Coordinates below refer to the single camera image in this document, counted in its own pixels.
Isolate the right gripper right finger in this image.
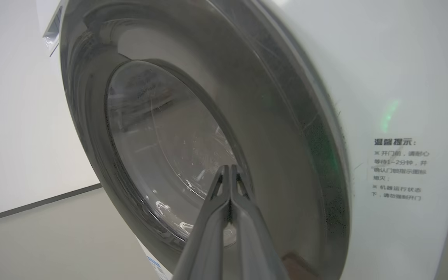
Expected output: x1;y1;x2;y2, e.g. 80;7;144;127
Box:
230;164;290;280

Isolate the black round glass washer door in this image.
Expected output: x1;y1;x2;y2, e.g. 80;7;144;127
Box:
59;0;351;280

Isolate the black text warning sticker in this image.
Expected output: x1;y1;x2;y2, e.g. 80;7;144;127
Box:
371;137;431;203

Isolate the blue energy label sticker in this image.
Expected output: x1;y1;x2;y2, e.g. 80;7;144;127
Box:
145;253;170;280

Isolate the white front-load washing machine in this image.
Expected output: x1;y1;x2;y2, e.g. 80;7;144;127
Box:
37;0;448;280

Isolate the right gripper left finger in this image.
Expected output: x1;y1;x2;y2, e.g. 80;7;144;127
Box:
171;165;230;280

